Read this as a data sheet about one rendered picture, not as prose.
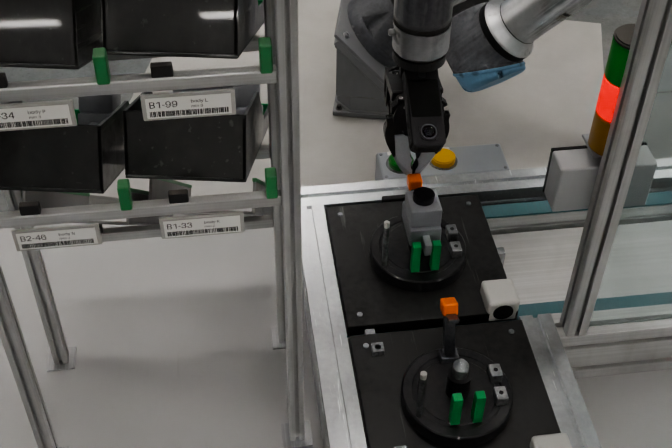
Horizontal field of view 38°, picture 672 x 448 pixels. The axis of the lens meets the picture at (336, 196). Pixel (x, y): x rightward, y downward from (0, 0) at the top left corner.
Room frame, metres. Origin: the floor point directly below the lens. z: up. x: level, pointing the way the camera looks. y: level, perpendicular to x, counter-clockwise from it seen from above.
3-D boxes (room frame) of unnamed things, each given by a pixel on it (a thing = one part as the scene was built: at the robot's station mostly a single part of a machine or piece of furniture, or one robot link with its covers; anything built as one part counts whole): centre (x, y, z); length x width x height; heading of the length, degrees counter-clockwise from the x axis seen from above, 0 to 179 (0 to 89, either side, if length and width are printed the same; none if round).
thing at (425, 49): (1.09, -0.10, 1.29); 0.08 x 0.08 x 0.05
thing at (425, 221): (0.99, -0.12, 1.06); 0.08 x 0.04 x 0.07; 8
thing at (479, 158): (1.23, -0.17, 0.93); 0.21 x 0.07 x 0.06; 98
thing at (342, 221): (1.00, -0.12, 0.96); 0.24 x 0.24 x 0.02; 8
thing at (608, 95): (0.91, -0.33, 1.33); 0.05 x 0.05 x 0.05
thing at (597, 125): (0.91, -0.33, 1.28); 0.05 x 0.05 x 0.05
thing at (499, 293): (0.92, -0.23, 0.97); 0.05 x 0.05 x 0.04; 8
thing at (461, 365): (0.75, -0.16, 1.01); 0.24 x 0.24 x 0.13; 8
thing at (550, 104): (1.52, -0.06, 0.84); 0.90 x 0.70 x 0.03; 81
